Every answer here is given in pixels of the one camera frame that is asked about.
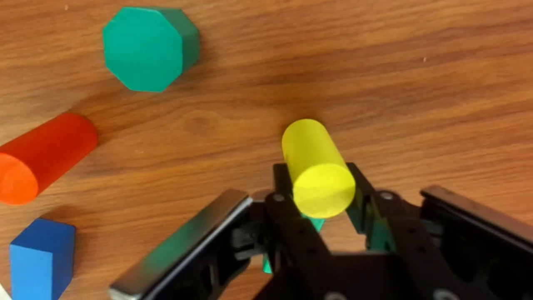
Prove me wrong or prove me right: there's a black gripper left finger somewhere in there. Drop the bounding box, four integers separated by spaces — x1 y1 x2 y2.
109 162 330 300

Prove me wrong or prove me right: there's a green octagonal prism block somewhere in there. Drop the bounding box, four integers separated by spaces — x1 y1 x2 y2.
100 5 204 95

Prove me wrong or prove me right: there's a red-orange cylinder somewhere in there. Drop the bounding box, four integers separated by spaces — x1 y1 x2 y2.
0 112 102 207

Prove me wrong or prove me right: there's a yellow cylinder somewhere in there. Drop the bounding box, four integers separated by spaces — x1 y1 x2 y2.
280 117 358 220

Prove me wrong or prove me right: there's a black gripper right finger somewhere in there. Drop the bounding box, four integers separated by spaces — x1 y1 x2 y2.
345 160 533 300

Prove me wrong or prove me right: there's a small green cube block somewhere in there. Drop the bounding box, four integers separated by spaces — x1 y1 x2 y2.
258 213 400 277

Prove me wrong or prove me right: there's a blue block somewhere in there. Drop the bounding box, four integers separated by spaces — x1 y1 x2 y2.
9 217 79 300

